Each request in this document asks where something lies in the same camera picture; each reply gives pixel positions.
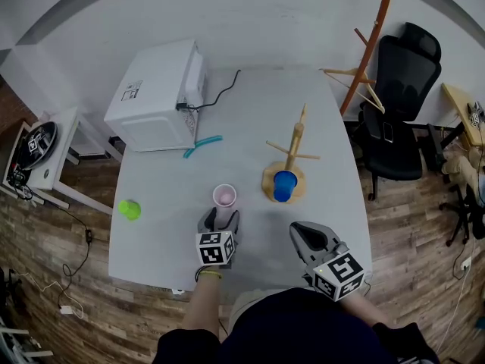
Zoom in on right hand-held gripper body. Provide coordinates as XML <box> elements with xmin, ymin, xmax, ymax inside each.
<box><xmin>302</xmin><ymin>243</ymin><xmax>365</xmax><ymax>302</ymax></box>

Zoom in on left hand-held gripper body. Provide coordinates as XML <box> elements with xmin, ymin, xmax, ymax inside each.
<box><xmin>196</xmin><ymin>228</ymin><xmax>239</xmax><ymax>271</ymax></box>

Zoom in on red plastic cup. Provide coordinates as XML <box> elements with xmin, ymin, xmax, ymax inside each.
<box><xmin>212</xmin><ymin>183</ymin><xmax>238</xmax><ymax>215</ymax></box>

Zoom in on wooden mug tree stand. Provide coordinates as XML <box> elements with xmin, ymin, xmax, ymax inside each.
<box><xmin>261</xmin><ymin>103</ymin><xmax>321</xmax><ymax>204</ymax></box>

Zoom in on blue plastic cup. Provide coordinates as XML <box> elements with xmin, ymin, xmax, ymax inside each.
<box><xmin>273</xmin><ymin>170</ymin><xmax>299</xmax><ymax>203</ymax></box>

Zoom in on green plastic cup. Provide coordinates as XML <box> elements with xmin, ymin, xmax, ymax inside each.
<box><xmin>117</xmin><ymin>199</ymin><xmax>142</xmax><ymax>221</ymax></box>

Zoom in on person's left forearm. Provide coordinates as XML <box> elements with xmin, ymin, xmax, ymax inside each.
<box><xmin>181</xmin><ymin>277</ymin><xmax>223</xmax><ymax>340</ymax></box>

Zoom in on person's right forearm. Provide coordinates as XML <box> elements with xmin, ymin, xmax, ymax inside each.
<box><xmin>339</xmin><ymin>293</ymin><xmax>391</xmax><ymax>328</ymax></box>

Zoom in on person's beige trousers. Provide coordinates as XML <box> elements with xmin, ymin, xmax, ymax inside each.
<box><xmin>229</xmin><ymin>288</ymin><xmax>281</xmax><ymax>329</ymax></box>

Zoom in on person in dark shirt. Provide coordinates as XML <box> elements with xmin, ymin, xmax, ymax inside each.
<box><xmin>151</xmin><ymin>288</ymin><xmax>440</xmax><ymax>364</ymax></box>

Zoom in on black office chair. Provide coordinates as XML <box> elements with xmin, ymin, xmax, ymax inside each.
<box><xmin>355</xmin><ymin>22</ymin><xmax>443</xmax><ymax>200</ymax></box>
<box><xmin>439</xmin><ymin>184</ymin><xmax>485</xmax><ymax>248</ymax></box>
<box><xmin>0</xmin><ymin>267</ymin><xmax>22</xmax><ymax>318</ymax></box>

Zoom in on white microwave oven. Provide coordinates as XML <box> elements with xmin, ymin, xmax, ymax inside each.
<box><xmin>104</xmin><ymin>39</ymin><xmax>208</xmax><ymax>153</ymax></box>

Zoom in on beige fabric bundle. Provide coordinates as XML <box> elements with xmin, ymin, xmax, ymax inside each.
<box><xmin>441</xmin><ymin>148</ymin><xmax>485</xmax><ymax>189</ymax></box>

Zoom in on small white side table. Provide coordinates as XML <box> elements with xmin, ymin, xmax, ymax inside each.
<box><xmin>2</xmin><ymin>106</ymin><xmax>122</xmax><ymax>215</ymax></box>

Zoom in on wooden clothes hanger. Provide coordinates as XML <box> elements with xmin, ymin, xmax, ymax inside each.
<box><xmin>321</xmin><ymin>67</ymin><xmax>386</xmax><ymax>114</ymax></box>

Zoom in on light wooden desk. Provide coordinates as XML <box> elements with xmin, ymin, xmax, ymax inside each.
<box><xmin>441</xmin><ymin>83</ymin><xmax>485</xmax><ymax>147</ymax></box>

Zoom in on white table frames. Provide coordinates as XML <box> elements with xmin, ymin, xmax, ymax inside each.
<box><xmin>0</xmin><ymin>326</ymin><xmax>54</xmax><ymax>364</ymax></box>

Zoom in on black microwave power cable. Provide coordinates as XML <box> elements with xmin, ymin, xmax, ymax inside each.
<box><xmin>176</xmin><ymin>69</ymin><xmax>243</xmax><ymax>111</ymax></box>

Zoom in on black floor cable with adapter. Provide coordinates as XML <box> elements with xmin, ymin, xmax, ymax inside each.
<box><xmin>62</xmin><ymin>210</ymin><xmax>94</xmax><ymax>306</ymax></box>

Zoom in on white floor cable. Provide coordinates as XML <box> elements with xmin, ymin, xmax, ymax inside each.
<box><xmin>14</xmin><ymin>269</ymin><xmax>84</xmax><ymax>320</ymax></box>

